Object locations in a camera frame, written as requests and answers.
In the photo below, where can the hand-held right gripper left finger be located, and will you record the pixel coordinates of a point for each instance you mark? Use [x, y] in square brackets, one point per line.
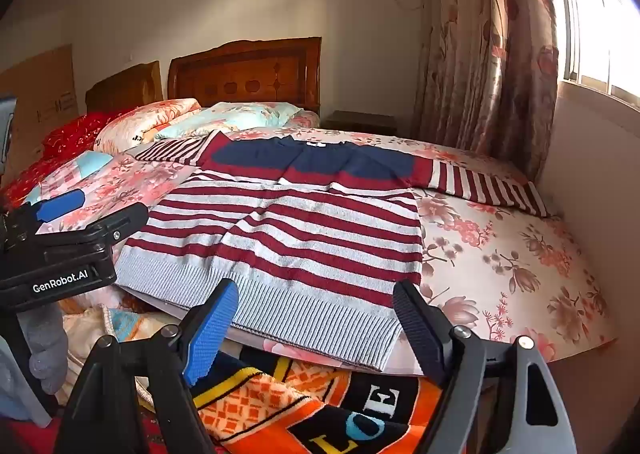
[212, 329]

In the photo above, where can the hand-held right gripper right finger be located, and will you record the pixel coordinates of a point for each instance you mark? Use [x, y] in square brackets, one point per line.
[417, 324]

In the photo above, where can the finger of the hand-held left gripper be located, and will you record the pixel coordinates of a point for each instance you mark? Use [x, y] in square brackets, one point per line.
[100, 229]
[60, 204]

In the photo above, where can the red and grey striped sweater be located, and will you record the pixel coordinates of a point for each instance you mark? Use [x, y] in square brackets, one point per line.
[300, 234]

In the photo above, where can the person's left hand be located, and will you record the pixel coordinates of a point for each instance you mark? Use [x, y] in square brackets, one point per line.
[47, 349]

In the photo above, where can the light blue patterned cloth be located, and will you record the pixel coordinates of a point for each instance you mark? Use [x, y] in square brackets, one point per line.
[95, 162]

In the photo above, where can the red blanket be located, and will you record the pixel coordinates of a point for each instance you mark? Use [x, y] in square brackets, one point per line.
[75, 134]

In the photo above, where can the beige patterned blanket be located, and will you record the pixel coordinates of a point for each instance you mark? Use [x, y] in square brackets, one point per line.
[110, 329]

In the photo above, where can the floral bed sheet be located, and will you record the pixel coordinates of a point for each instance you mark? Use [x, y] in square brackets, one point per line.
[500, 259]

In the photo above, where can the orange floral pillow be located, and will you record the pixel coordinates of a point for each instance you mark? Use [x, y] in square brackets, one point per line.
[140, 124]

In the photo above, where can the small wooden headboard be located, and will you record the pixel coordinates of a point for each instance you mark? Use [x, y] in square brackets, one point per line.
[125, 89]

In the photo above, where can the light blue floral pillow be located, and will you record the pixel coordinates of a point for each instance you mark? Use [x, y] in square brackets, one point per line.
[240, 117]

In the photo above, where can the dark wooden nightstand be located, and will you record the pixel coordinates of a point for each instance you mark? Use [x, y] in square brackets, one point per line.
[357, 123]

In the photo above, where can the large wooden headboard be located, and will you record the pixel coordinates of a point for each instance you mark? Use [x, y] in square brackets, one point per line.
[250, 74]

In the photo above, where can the floral curtain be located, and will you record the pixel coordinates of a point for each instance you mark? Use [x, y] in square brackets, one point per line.
[485, 49]

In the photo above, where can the window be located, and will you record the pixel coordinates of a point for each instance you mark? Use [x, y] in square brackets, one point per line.
[595, 19]

